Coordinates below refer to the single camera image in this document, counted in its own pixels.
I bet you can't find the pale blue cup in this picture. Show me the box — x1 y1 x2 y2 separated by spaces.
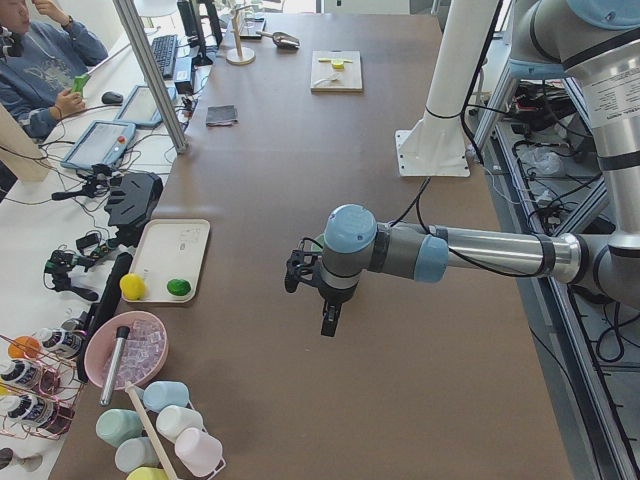
115 437 160 473

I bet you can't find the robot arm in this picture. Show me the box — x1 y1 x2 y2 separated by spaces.
312 1 639 336

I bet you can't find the metal scoop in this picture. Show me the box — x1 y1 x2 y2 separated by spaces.
257 30 300 50

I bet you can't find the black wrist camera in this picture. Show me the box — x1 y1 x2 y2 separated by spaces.
284 237 323 293

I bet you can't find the seated person in blue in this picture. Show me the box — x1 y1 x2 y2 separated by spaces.
1 1 108 140

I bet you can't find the light blue cup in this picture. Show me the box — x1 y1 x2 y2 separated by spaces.
143 381 190 413

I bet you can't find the yellow lemon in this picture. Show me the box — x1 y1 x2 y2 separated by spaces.
119 273 146 301

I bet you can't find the white ceramic spoon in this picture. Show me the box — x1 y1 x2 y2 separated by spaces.
312 72 341 88

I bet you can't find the copper wire bottle rack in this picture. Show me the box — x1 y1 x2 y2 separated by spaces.
1 336 83 441

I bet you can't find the mint green cup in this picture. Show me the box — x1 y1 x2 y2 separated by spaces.
95 409 143 448

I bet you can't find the black VR headset stand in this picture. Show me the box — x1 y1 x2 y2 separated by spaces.
104 172 163 250

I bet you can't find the bamboo cutting board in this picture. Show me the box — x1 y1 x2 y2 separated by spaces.
310 50 363 93

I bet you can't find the folded grey cloth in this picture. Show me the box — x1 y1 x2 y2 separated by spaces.
205 105 238 127

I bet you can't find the aluminium frame post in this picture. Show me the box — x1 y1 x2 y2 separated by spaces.
113 0 188 154

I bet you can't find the pink cup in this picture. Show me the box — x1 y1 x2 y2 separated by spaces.
174 427 224 478

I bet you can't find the wooden mug tree stand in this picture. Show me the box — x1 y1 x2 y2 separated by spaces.
226 5 255 66

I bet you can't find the black keyboard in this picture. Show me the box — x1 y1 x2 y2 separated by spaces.
151 34 179 79

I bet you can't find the near blue teach pendant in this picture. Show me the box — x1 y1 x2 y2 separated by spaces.
61 120 136 171

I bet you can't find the yellow plastic knife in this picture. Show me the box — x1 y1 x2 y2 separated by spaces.
318 57 352 68

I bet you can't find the yellow cup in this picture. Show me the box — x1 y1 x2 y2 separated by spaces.
126 466 168 480

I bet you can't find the green lime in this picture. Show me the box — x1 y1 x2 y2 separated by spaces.
166 278 192 297

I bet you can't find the metal muddler tool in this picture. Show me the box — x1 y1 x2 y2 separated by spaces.
99 326 130 407

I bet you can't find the far blue teach pendant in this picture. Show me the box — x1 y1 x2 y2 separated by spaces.
114 85 162 129

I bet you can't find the orange fruit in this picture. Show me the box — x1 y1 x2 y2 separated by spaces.
8 336 41 359

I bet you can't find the white camera pole base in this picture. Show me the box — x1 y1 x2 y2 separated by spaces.
396 0 502 177

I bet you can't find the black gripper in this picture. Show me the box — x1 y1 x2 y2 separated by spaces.
319 284 356 337

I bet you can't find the blue teach pendant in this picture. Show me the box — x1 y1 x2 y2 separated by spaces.
61 120 136 171
114 85 162 129

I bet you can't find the pink bowl with ice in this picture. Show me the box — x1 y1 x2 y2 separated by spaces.
84 311 168 390

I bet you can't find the white cup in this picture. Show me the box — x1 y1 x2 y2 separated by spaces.
156 405 204 443

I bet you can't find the beige rabbit tray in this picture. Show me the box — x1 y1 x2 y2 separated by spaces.
122 219 210 304

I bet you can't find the black computer mouse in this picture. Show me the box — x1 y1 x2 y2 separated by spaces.
101 91 124 105

